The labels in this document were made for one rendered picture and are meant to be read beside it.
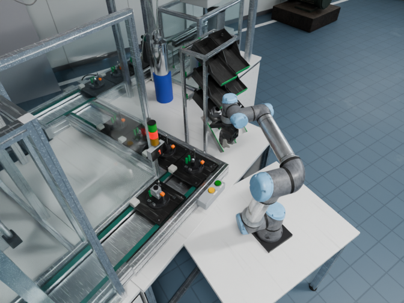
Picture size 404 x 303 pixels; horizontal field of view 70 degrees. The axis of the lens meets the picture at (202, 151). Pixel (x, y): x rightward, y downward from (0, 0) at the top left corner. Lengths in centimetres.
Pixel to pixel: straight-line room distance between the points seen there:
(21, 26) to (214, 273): 405
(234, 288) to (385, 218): 202
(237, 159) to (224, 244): 69
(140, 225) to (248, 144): 104
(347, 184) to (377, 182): 33
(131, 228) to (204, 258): 45
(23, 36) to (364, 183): 457
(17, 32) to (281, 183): 419
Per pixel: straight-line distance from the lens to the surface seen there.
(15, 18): 478
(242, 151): 222
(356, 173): 359
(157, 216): 173
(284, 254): 178
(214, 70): 176
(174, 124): 247
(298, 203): 199
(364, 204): 334
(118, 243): 175
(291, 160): 128
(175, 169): 194
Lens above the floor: 240
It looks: 44 degrees down
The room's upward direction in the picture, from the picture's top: 1 degrees counter-clockwise
